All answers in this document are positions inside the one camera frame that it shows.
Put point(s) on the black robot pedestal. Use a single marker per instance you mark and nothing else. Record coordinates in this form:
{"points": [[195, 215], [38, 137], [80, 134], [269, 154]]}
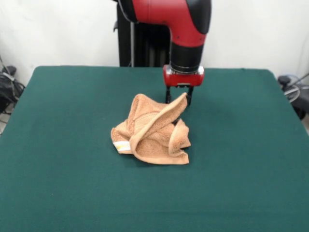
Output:
{"points": [[144, 48]]}

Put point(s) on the dark green table cloth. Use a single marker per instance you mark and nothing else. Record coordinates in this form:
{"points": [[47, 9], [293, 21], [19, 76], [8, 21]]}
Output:
{"points": [[72, 193]]}

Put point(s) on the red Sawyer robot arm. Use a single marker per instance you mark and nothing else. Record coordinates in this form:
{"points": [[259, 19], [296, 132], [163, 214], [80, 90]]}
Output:
{"points": [[188, 24]]}

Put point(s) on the orange-brown terry towel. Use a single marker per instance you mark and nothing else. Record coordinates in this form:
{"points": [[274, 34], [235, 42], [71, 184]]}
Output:
{"points": [[149, 135]]}

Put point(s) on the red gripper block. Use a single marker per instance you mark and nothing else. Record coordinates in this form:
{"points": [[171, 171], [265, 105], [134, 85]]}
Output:
{"points": [[183, 78]]}

